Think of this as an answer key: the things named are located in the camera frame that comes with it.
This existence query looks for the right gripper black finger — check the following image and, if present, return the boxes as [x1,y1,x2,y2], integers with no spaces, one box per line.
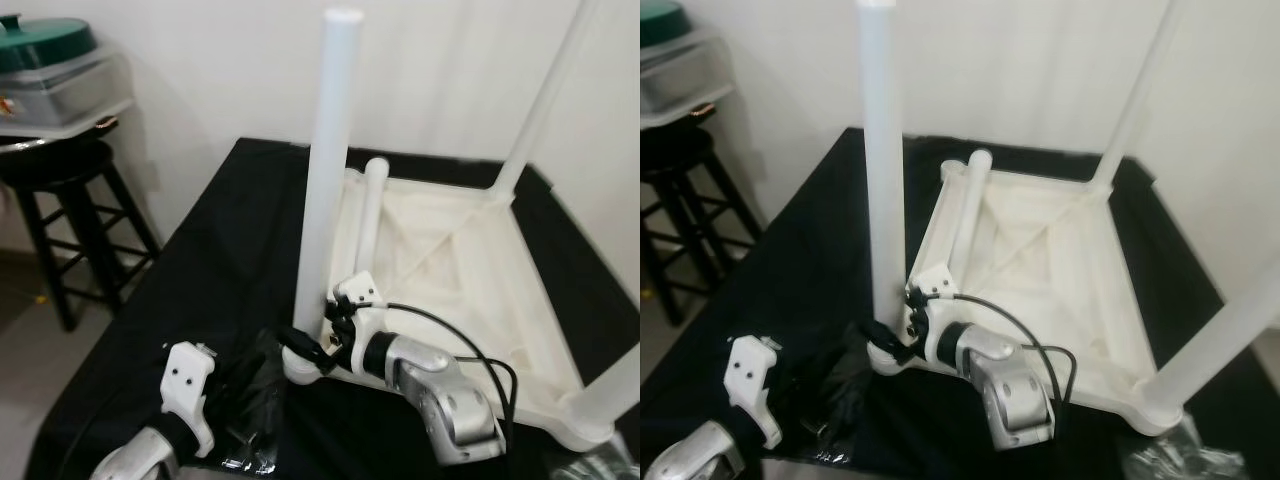
[277,328,336,373]
[862,320,916,363]

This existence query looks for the white plastic table top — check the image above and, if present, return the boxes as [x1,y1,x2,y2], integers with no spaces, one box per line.
[283,165,616,448]
[868,155,1186,436]

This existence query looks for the clear tape patch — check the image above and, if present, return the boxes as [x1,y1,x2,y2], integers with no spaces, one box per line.
[1125,420,1248,480]
[553,450,641,480]

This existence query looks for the black round stool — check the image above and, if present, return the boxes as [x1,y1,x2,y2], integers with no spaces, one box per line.
[0,140,163,333]
[640,125,763,328]

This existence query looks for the clear plastic container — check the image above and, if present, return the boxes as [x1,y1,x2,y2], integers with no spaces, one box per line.
[640,35,737,128]
[0,55,133,138]

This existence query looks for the green pot lid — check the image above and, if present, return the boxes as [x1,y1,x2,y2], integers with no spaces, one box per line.
[640,0,691,49]
[0,15,98,74]

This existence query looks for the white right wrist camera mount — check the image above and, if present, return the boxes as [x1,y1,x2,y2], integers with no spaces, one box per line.
[330,272,389,373]
[905,265,959,363]

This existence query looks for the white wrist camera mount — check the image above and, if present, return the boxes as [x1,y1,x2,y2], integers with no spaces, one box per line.
[160,342,219,459]
[330,272,389,373]
[905,265,959,363]
[725,335,784,449]

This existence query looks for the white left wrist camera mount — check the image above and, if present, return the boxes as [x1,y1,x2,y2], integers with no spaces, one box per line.
[160,342,219,459]
[725,335,784,449]

